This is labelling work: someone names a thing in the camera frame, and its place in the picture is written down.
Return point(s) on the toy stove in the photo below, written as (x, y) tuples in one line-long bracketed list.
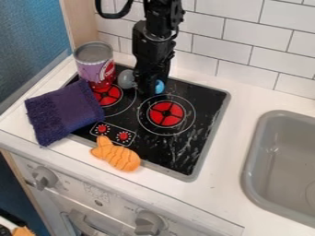
[(184, 135)]

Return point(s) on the purple and red can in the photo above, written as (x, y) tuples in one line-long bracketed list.
[(95, 63)]

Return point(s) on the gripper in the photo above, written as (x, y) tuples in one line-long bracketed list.
[(151, 55)]

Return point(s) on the blue spoon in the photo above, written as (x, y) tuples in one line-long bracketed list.
[(126, 79)]

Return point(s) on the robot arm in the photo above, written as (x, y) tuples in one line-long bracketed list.
[(162, 12)]

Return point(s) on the orange toy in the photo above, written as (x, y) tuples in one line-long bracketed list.
[(22, 232)]

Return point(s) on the toy sink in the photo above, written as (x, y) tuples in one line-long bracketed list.
[(283, 166)]

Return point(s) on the orange toy fish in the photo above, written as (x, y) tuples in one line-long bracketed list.
[(117, 155)]

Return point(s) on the purple cloth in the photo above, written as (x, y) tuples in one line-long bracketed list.
[(61, 112)]

